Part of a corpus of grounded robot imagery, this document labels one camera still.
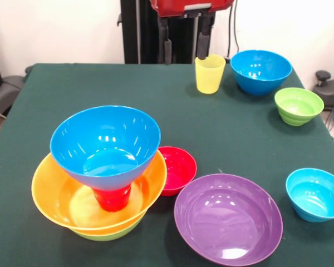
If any red cup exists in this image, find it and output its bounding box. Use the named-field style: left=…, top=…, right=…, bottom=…
left=92, top=183, right=132, bottom=213

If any black wall cable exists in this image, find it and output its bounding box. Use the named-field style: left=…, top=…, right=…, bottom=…
left=227, top=2, right=240, bottom=59

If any large orange bowl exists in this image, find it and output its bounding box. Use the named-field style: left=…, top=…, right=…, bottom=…
left=31, top=150, right=168, bottom=236

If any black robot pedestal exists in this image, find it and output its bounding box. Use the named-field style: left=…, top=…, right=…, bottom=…
left=117, top=0, right=217, bottom=65

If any small red bowl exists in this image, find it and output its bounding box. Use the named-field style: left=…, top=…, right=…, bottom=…
left=157, top=146, right=198, bottom=197

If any yellow cup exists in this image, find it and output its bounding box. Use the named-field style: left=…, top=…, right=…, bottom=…
left=195, top=53, right=227, bottom=95

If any large purple bowl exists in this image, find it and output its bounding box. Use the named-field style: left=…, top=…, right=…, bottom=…
left=174, top=174, right=284, bottom=267

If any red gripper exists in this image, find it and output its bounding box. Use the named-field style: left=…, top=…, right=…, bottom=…
left=149, top=0, right=235, bottom=66

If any large green bowl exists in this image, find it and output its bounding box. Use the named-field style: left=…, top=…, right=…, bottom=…
left=75, top=215, right=145, bottom=241

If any small light blue bowl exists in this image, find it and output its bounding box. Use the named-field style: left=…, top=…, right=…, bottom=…
left=285, top=167, right=334, bottom=223

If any small green bowl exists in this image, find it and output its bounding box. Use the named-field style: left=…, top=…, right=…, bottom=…
left=274, top=87, right=325, bottom=127

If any black stand base with knob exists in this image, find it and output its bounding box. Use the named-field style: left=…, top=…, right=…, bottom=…
left=310, top=70, right=334, bottom=111

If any dark gray stand base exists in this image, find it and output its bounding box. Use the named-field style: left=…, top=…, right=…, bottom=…
left=0, top=75, right=26, bottom=116

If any dark green tablecloth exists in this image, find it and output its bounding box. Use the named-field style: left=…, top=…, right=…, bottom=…
left=0, top=63, right=334, bottom=267

